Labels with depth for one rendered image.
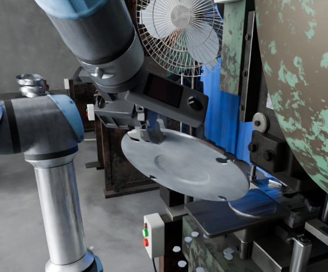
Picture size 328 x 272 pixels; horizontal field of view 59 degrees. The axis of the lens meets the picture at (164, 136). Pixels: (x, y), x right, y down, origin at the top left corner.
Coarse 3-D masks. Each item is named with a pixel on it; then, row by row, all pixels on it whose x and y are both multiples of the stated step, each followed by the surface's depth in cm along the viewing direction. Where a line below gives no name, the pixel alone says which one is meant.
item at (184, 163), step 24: (144, 144) 59; (168, 144) 55; (192, 144) 52; (144, 168) 71; (168, 168) 67; (192, 168) 62; (216, 168) 56; (240, 168) 53; (192, 192) 72; (216, 192) 66; (240, 192) 61
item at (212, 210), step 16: (256, 192) 85; (192, 208) 77; (208, 208) 77; (224, 208) 77; (240, 208) 76; (256, 208) 76; (272, 208) 76; (208, 224) 71; (224, 224) 71; (240, 224) 71; (256, 224) 72; (224, 240) 84; (240, 240) 77; (240, 256) 78
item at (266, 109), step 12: (264, 84) 75; (264, 96) 75; (264, 108) 76; (252, 120) 79; (264, 120) 75; (276, 120) 72; (252, 132) 77; (264, 132) 76; (276, 132) 73; (252, 144) 76; (264, 144) 73; (276, 144) 69; (288, 144) 70; (252, 156) 78; (264, 156) 72; (276, 156) 70; (288, 156) 70; (276, 168) 71; (288, 168) 70; (300, 168) 71
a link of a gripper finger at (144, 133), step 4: (144, 124) 43; (140, 128) 44; (144, 128) 43; (148, 128) 43; (152, 128) 45; (140, 132) 44; (144, 132) 44; (148, 132) 44; (152, 132) 45; (140, 136) 45; (144, 136) 44; (148, 136) 44; (152, 136) 46; (144, 140) 46; (148, 140) 45; (152, 140) 46; (156, 140) 48
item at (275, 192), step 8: (272, 192) 85; (280, 192) 85; (288, 192) 85; (296, 192) 85; (280, 200) 81; (288, 200) 81; (296, 200) 81; (304, 200) 81; (288, 208) 77; (296, 208) 77; (304, 208) 77; (296, 216) 76; (304, 216) 77; (312, 216) 78; (288, 224) 78; (296, 224) 77; (304, 224) 78
